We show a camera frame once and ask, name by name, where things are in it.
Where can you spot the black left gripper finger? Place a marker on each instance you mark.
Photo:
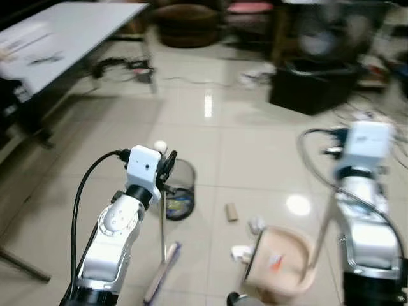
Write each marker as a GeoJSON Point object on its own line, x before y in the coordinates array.
{"type": "Point", "coordinates": [171, 159]}

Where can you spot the broom with purple brush head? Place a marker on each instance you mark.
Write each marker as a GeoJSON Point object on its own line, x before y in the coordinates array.
{"type": "Point", "coordinates": [164, 271]}

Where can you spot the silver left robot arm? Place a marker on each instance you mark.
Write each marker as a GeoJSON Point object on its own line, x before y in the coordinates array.
{"type": "Point", "coordinates": [111, 239]}

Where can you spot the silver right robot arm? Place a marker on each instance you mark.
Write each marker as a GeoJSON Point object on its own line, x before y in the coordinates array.
{"type": "Point", "coordinates": [370, 236]}

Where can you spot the black floor fan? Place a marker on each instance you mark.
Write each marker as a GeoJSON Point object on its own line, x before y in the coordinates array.
{"type": "Point", "coordinates": [322, 32]}

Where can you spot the black mesh waste bin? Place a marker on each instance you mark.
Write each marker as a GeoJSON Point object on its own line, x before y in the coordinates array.
{"type": "Point", "coordinates": [182, 191]}

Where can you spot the brown cardboard roll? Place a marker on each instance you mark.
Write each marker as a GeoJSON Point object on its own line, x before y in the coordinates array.
{"type": "Point", "coordinates": [231, 212]}

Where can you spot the small white crumpled paper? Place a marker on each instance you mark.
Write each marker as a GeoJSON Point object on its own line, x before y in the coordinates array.
{"type": "Point", "coordinates": [255, 224]}

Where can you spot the white paper scrap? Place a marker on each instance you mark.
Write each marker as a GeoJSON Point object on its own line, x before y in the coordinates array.
{"type": "Point", "coordinates": [240, 254]}

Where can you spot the brown round stool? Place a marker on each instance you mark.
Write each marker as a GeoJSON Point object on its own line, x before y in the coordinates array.
{"type": "Point", "coordinates": [187, 25]}

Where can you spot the black robot foot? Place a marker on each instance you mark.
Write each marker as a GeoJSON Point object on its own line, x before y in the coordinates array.
{"type": "Point", "coordinates": [236, 299]}

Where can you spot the white table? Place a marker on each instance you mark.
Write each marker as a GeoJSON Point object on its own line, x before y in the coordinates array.
{"type": "Point", "coordinates": [70, 38]}

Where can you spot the black storage box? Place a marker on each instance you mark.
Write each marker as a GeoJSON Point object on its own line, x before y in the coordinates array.
{"type": "Point", "coordinates": [312, 86]}

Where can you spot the pink cushioned chair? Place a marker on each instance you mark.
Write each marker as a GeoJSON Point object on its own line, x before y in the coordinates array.
{"type": "Point", "coordinates": [250, 7]}

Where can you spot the white papers on table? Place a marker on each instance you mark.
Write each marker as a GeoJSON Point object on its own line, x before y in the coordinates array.
{"type": "Point", "coordinates": [29, 44]}

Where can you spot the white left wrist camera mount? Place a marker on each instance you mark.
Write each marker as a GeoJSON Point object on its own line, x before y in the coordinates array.
{"type": "Point", "coordinates": [143, 167]}

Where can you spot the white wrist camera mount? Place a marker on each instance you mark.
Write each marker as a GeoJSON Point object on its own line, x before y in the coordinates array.
{"type": "Point", "coordinates": [366, 146]}
{"type": "Point", "coordinates": [143, 167]}

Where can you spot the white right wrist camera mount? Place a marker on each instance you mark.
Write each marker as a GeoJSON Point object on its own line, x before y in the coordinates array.
{"type": "Point", "coordinates": [366, 146]}

